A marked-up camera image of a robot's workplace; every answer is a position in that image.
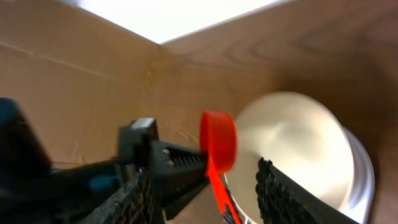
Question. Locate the white round bowl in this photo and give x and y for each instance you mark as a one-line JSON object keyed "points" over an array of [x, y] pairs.
{"points": [[305, 141]]}

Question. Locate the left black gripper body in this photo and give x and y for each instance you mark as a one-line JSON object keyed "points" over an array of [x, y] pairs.
{"points": [[32, 191]]}

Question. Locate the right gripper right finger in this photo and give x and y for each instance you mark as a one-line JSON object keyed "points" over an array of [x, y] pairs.
{"points": [[283, 201]]}

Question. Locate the red plastic measuring scoop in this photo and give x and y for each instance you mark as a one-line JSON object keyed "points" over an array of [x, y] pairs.
{"points": [[218, 138]]}

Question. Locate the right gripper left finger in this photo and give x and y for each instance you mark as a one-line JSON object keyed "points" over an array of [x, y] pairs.
{"points": [[134, 203]]}

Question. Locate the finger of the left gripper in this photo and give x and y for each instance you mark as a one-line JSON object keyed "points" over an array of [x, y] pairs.
{"points": [[177, 175]]}

